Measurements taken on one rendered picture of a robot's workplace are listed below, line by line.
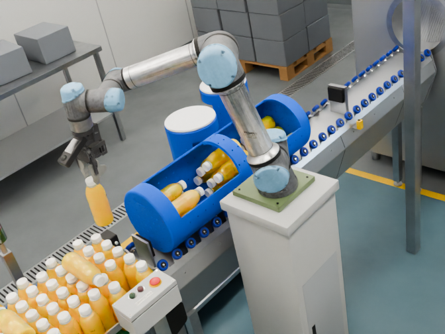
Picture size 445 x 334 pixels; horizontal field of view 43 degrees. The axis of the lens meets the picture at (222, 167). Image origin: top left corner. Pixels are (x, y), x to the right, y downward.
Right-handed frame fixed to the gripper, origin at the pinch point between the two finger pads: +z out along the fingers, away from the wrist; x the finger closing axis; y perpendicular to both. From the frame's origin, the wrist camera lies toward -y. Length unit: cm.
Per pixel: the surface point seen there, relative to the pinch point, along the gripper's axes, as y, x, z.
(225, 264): 39, -22, 61
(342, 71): 372, 96, 134
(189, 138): 85, 34, 39
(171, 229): 14.7, -19.6, 24.5
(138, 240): 9.8, -5.4, 32.6
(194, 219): 25.8, -21.1, 27.0
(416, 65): 154, -55, 10
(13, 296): -36.3, 10.1, 30.7
